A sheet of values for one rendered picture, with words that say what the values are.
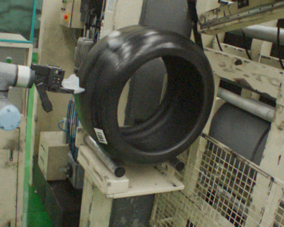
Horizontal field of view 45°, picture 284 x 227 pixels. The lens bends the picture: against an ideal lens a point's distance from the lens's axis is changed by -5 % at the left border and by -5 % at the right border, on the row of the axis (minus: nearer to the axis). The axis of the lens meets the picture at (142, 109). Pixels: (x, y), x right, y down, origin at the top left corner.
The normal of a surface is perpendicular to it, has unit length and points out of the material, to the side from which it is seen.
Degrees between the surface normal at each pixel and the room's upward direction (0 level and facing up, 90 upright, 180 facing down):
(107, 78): 75
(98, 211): 90
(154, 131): 48
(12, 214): 90
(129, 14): 90
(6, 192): 90
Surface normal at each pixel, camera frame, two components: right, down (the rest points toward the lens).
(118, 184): 0.47, 0.32
